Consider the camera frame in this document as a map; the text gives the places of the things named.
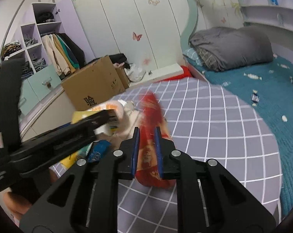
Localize red snack bag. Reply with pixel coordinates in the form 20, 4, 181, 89
135, 91, 175, 189

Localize blue snack wrapper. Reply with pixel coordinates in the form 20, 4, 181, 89
87, 140, 111, 163

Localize white orange plastic bag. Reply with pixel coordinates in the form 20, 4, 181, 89
88, 100, 140, 138

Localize person's hand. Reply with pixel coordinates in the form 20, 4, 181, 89
3, 191, 32, 220

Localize teal drawer stair unit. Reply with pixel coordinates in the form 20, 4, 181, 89
19, 65, 61, 119

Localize grey checked tablecloth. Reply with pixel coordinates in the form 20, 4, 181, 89
116, 78, 282, 232

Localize tall cardboard box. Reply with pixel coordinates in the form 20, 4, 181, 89
61, 56, 129, 111

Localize hanging clothes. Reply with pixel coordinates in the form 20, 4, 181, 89
41, 34, 81, 77

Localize purple cubby shelf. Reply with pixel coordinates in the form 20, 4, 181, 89
2, 2, 61, 79

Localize red box with white lid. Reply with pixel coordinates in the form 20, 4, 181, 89
129, 63, 184, 88

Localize teal bed sheet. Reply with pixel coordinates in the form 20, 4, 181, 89
183, 48, 293, 216

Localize grey folded duvet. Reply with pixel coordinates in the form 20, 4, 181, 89
189, 26, 274, 72

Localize pink butterfly sticker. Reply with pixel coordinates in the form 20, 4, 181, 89
132, 32, 143, 42

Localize white wardrobe doors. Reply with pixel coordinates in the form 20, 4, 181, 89
72, 0, 188, 72

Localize teal bunk bed frame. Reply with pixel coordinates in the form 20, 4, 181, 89
181, 0, 293, 63

